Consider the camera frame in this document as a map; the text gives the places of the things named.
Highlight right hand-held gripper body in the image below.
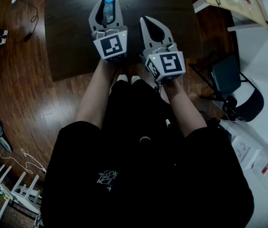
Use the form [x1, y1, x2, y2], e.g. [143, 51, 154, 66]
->
[142, 43, 186, 83]

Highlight light wooden desk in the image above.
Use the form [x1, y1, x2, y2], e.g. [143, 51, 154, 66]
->
[192, 0, 268, 32]

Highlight dark table with white legs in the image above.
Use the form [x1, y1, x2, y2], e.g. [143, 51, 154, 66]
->
[44, 0, 203, 82]

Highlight clear plastic bottle blue cap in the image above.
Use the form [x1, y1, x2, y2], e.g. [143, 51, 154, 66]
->
[102, 0, 116, 25]

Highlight black shorts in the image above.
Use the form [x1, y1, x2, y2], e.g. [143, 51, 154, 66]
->
[100, 78, 187, 140]

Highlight white slatted rack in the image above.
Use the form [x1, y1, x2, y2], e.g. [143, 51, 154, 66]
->
[0, 152, 42, 228]

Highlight black folding chair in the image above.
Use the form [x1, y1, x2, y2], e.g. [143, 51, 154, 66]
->
[188, 53, 265, 123]

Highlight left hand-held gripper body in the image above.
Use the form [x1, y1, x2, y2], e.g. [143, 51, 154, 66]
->
[91, 25, 128, 63]

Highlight clear plastic storage box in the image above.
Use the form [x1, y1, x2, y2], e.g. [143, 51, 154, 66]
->
[231, 127, 268, 189]

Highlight black cable with adapter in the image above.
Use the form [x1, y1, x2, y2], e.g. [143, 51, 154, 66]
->
[15, 0, 39, 44]

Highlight person's right forearm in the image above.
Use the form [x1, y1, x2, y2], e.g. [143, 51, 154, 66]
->
[162, 79, 208, 137]

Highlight gray slip-on shoe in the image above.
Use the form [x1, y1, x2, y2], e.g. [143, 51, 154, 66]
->
[0, 136, 13, 153]

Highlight black printed t-shirt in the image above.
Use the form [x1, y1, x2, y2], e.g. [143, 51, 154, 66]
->
[40, 121, 255, 228]

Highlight person's left forearm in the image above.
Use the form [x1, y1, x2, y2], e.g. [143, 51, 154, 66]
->
[75, 59, 115, 129]

